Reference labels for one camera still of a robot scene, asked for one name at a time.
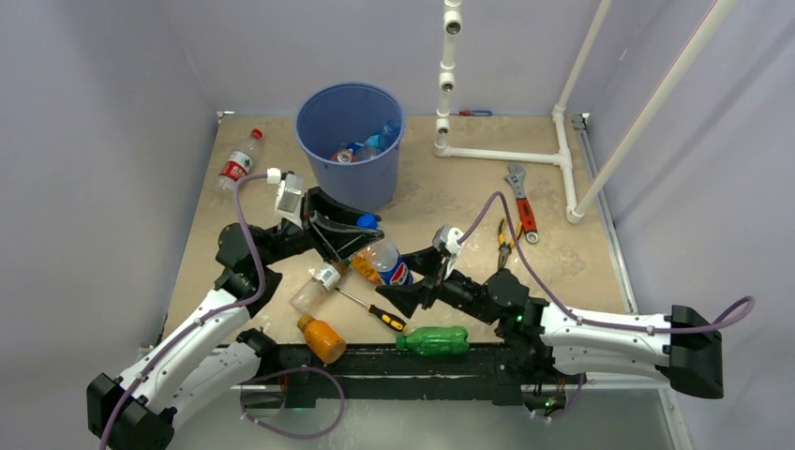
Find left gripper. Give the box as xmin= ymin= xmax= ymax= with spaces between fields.
xmin=258 ymin=187 xmax=383 ymax=267

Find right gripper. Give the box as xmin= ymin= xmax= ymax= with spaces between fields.
xmin=377 ymin=239 xmax=498 ymax=325

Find small Pepsi bottle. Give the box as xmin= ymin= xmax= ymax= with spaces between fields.
xmin=361 ymin=237 xmax=413 ymax=286

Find orange pouch gold cap bottle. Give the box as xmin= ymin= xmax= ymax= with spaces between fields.
xmin=351 ymin=252 xmax=383 ymax=286

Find green plastic bottle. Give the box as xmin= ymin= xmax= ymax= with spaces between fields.
xmin=396 ymin=325 xmax=470 ymax=356

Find large Pepsi bottle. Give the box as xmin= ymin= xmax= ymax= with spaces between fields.
xmin=331 ymin=142 xmax=367 ymax=163

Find crushed blue label bottle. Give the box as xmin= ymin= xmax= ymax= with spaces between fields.
xmin=359 ymin=120 xmax=400 ymax=159

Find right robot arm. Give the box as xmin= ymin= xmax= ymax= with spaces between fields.
xmin=376 ymin=247 xmax=724 ymax=399

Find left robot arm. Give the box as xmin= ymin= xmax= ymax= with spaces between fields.
xmin=86 ymin=187 xmax=384 ymax=449

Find blue plastic bin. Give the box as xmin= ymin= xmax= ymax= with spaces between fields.
xmin=295 ymin=82 xmax=406 ymax=213

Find black yellow screwdriver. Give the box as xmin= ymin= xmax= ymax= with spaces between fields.
xmin=336 ymin=288 xmax=407 ymax=333

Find green cap tea bottle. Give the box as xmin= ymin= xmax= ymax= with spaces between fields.
xmin=290 ymin=262 xmax=345 ymax=314

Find red label clear bottle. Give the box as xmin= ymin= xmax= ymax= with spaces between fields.
xmin=216 ymin=128 xmax=264 ymax=190

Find orange juice bottle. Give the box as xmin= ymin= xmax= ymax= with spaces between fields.
xmin=296 ymin=314 xmax=347 ymax=365

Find red blue screwdriver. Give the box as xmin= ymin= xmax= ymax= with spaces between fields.
xmin=454 ymin=110 xmax=493 ymax=117

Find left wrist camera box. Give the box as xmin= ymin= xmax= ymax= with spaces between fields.
xmin=265 ymin=168 xmax=304 ymax=229

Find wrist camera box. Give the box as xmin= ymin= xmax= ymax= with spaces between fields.
xmin=432 ymin=225 xmax=464 ymax=279
xmin=265 ymin=168 xmax=304 ymax=229

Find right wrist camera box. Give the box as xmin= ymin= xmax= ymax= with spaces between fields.
xmin=432 ymin=225 xmax=464 ymax=279

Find yellow handled pliers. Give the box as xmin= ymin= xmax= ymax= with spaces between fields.
xmin=497 ymin=217 xmax=524 ymax=270

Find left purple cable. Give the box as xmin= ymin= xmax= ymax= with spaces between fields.
xmin=97 ymin=173 xmax=278 ymax=450

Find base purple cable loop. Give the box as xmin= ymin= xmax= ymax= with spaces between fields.
xmin=239 ymin=368 xmax=345 ymax=442

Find red handled adjustable wrench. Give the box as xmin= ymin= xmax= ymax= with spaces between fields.
xmin=503 ymin=163 xmax=539 ymax=245

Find white PVC pipe frame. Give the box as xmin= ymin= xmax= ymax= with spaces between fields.
xmin=434 ymin=0 xmax=736 ymax=224

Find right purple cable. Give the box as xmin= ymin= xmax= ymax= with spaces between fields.
xmin=457 ymin=190 xmax=758 ymax=336

